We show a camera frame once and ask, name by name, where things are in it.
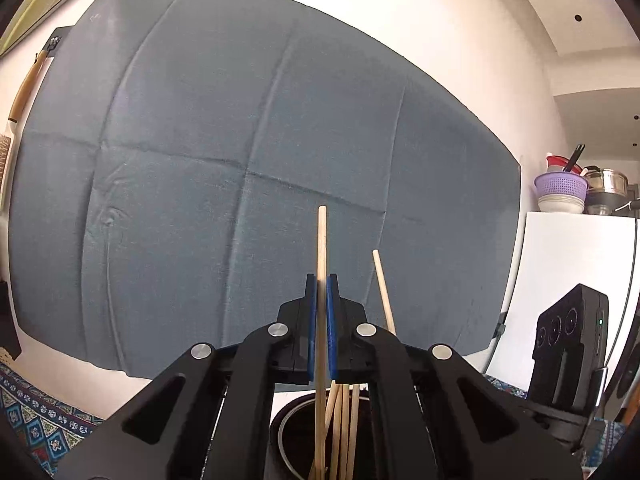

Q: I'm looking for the red bowl with chopsticks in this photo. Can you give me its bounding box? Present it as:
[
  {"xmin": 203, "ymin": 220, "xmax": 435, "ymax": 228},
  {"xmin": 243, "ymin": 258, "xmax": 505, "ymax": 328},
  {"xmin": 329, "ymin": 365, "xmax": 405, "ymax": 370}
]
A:
[{"xmin": 546, "ymin": 144, "xmax": 586, "ymax": 174}]

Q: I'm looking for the wooden hairbrush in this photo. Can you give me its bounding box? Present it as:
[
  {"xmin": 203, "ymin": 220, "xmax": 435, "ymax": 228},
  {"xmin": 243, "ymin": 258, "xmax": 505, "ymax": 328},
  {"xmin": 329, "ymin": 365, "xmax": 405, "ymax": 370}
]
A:
[{"xmin": 1, "ymin": 36, "xmax": 58, "ymax": 206}]

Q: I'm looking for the patterned blue tablecloth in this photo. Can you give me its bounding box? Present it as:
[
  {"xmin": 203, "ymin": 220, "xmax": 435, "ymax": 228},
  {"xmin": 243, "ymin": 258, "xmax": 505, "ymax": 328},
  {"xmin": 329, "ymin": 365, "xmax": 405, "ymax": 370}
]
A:
[{"xmin": 1, "ymin": 364, "xmax": 103, "ymax": 478}]

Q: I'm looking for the wooden chopstick diagonal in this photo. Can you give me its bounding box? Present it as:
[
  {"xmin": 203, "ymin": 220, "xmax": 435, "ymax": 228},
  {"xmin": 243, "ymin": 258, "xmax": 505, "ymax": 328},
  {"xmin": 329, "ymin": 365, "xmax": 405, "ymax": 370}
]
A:
[{"xmin": 314, "ymin": 205, "xmax": 328, "ymax": 480}]

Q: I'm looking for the black cylindrical utensil holder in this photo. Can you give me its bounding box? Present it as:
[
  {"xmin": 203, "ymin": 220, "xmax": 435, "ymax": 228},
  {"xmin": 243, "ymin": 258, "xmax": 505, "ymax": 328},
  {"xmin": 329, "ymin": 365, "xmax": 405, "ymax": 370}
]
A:
[{"xmin": 267, "ymin": 391, "xmax": 381, "ymax": 480}]

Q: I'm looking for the white refrigerator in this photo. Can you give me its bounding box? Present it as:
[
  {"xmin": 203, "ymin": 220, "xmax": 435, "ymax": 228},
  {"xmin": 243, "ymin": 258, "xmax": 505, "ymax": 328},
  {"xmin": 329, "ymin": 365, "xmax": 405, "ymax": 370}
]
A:
[{"xmin": 488, "ymin": 211, "xmax": 639, "ymax": 390}]

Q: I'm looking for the steel pot with lid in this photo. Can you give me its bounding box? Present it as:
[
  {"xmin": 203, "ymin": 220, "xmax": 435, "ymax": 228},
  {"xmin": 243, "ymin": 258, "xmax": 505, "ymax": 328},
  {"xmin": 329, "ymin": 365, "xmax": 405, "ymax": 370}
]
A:
[{"xmin": 582, "ymin": 166, "xmax": 628, "ymax": 216}]

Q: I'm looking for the black camera box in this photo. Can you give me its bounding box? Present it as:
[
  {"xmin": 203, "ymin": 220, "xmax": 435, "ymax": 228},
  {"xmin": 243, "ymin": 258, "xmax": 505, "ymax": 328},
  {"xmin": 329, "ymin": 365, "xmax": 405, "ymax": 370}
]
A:
[{"xmin": 527, "ymin": 284, "xmax": 608, "ymax": 416}]

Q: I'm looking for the purple colander bowl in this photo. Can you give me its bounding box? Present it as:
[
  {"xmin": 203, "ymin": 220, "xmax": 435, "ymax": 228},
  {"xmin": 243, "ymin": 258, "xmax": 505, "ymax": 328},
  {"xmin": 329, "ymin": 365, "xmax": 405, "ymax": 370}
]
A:
[{"xmin": 534, "ymin": 171, "xmax": 588, "ymax": 200}]

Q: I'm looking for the grey backdrop cloth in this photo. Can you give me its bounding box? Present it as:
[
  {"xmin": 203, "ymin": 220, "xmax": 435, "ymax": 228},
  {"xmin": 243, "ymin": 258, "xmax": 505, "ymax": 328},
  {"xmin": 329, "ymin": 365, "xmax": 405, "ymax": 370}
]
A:
[{"xmin": 9, "ymin": 0, "xmax": 520, "ymax": 377}]

